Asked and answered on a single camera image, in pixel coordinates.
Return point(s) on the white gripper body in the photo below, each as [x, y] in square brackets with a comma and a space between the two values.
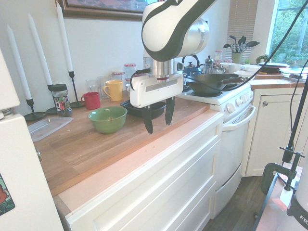
[156, 92]

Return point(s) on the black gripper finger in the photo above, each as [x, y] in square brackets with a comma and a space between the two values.
[170, 110]
[147, 120]

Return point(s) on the green ceramic bowl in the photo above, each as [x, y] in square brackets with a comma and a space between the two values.
[107, 124]

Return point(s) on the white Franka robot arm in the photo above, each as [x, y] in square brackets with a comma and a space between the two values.
[163, 26]

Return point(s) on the black plastic tray box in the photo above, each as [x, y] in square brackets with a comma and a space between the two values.
[156, 111]

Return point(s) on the small white cup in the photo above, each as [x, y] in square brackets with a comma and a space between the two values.
[128, 90]

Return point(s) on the jar with red checkered lid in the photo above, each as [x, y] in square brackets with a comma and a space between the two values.
[130, 71]
[118, 75]

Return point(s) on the yellow mug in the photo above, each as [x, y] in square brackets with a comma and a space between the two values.
[115, 90]

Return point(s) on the blue kettle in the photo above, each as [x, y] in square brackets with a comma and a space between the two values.
[192, 68]

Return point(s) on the white drawer cabinet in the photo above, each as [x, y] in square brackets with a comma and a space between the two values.
[156, 173]

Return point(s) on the clear glass mug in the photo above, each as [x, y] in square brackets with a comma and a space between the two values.
[92, 86]
[103, 84]

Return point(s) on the red mug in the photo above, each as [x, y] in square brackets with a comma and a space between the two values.
[92, 101]

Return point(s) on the glass french press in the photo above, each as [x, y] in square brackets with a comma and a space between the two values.
[209, 65]

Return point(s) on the white kitchen stove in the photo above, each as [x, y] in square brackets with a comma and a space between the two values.
[231, 134]

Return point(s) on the white ceramic cup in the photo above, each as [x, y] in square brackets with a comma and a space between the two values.
[234, 68]

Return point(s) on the wide white ceramic bowl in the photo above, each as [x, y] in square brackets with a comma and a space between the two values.
[243, 74]

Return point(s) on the black kitchen utensil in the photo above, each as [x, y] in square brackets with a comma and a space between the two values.
[241, 41]
[227, 45]
[232, 39]
[252, 44]

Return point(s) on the green utensil crock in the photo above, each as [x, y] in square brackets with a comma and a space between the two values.
[237, 57]

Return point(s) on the black-lidded spice jar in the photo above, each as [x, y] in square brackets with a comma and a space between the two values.
[62, 101]

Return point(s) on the clear plastic lid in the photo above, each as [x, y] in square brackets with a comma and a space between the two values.
[47, 127]

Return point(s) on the white corner cabinet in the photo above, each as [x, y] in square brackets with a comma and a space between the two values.
[269, 134]

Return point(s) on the small green plant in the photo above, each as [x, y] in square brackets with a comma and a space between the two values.
[262, 58]

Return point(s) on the white taper candle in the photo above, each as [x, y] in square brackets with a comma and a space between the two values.
[19, 65]
[64, 38]
[39, 50]

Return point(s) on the wooden window blind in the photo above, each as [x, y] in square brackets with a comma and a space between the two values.
[241, 21]

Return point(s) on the black pan with plate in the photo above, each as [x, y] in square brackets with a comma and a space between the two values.
[274, 67]

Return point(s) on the white plate stack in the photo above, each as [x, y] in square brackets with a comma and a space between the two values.
[293, 71]

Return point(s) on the dark green C-clamp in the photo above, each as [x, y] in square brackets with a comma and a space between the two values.
[290, 173]

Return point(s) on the robot mounting table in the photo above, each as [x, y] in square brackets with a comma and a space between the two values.
[272, 211]

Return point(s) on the colourful fridge magnet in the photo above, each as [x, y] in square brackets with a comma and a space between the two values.
[5, 195]

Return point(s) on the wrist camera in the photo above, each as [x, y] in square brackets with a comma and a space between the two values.
[178, 66]

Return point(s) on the dark wooden picture frame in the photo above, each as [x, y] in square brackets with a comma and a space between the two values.
[103, 13]

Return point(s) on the black camera stand pole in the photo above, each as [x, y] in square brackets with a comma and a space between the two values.
[297, 115]

